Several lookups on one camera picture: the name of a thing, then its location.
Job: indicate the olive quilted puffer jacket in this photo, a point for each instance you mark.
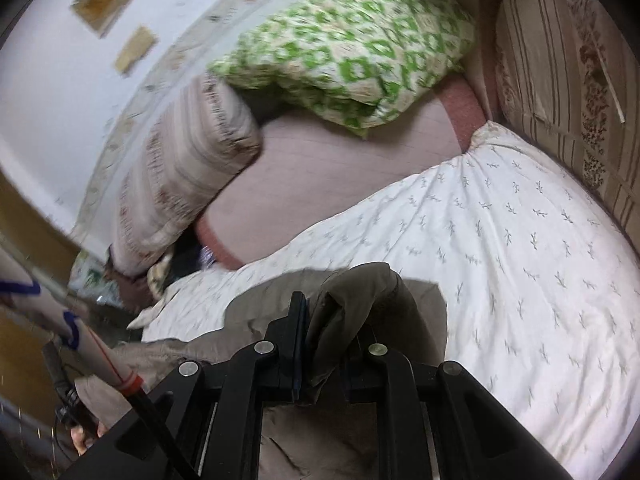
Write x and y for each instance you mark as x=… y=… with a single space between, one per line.
x=324 y=437

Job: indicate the pink quilted blanket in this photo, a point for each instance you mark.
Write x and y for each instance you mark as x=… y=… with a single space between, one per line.
x=309 y=170

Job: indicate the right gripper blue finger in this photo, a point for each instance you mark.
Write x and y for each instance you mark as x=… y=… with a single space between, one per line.
x=285 y=365

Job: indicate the purple patterned cloth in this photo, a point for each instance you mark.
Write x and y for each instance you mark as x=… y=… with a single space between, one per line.
x=206 y=259

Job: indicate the dark brown garment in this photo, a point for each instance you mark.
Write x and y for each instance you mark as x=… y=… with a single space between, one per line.
x=135 y=293

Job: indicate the striped floral pillow at headboard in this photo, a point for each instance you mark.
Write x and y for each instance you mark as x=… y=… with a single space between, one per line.
x=205 y=137

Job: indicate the striped brown side pillow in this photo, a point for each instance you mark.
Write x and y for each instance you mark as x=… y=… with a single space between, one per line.
x=569 y=82

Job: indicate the white sleeved forearm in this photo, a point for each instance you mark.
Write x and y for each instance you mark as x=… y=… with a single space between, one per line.
x=22 y=293

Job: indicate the white leaf-print bed sheet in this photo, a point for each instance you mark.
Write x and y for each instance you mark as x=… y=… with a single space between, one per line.
x=541 y=289

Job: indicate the green white patterned quilt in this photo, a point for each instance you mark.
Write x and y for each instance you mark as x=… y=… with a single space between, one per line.
x=357 y=63

